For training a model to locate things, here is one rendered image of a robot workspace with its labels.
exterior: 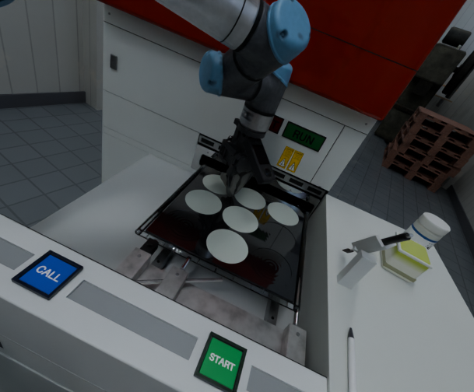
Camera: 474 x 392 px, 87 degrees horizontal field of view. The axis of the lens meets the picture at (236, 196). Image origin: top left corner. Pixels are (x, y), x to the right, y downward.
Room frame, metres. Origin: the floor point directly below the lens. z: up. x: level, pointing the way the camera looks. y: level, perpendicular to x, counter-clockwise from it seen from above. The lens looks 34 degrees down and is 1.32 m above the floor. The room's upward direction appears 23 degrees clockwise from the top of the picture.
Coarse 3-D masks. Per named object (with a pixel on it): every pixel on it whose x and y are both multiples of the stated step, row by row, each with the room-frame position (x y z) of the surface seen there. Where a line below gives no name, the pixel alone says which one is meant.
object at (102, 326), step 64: (0, 256) 0.17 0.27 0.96; (64, 256) 0.20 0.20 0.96; (0, 320) 0.13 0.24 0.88; (64, 320) 0.13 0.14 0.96; (128, 320) 0.16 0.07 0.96; (192, 320) 0.19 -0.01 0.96; (128, 384) 0.11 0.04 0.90; (192, 384) 0.12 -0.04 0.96; (256, 384) 0.14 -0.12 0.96; (320, 384) 0.17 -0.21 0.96
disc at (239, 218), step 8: (232, 208) 0.54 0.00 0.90; (240, 208) 0.55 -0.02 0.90; (224, 216) 0.50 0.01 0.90; (232, 216) 0.51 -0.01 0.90; (240, 216) 0.52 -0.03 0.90; (248, 216) 0.54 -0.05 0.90; (232, 224) 0.48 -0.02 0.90; (240, 224) 0.49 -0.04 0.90; (248, 224) 0.51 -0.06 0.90; (256, 224) 0.52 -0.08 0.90; (248, 232) 0.48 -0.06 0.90
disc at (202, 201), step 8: (192, 192) 0.54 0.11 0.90; (200, 192) 0.55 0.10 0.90; (208, 192) 0.57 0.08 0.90; (192, 200) 0.51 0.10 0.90; (200, 200) 0.52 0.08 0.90; (208, 200) 0.54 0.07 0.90; (216, 200) 0.55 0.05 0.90; (192, 208) 0.48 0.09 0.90; (200, 208) 0.49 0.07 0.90; (208, 208) 0.50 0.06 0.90; (216, 208) 0.52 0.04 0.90
